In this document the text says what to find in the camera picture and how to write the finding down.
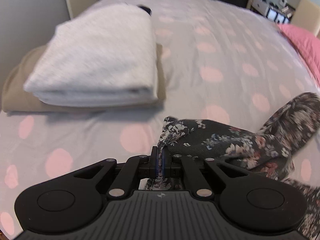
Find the small black object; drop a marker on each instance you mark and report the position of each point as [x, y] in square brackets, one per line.
[146, 9]

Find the white nightstand with cubbies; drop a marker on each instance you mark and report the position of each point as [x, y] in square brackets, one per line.
[265, 7]

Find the cream padded headboard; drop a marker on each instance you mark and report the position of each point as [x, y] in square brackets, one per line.
[306, 12]

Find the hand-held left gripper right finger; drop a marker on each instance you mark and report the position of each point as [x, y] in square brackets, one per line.
[163, 163]

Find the dark floral garment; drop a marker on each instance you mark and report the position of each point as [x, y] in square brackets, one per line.
[225, 140]

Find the pink pillow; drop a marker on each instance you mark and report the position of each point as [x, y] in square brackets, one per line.
[305, 42]

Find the folded beige garment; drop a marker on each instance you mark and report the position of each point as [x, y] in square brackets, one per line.
[20, 95]

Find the bed with pink-dotted sheet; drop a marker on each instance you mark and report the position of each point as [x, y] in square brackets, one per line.
[212, 42]

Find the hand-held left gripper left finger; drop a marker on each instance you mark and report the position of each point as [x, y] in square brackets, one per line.
[156, 162]

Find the folded white garment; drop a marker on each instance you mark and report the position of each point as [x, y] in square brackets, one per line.
[100, 55]

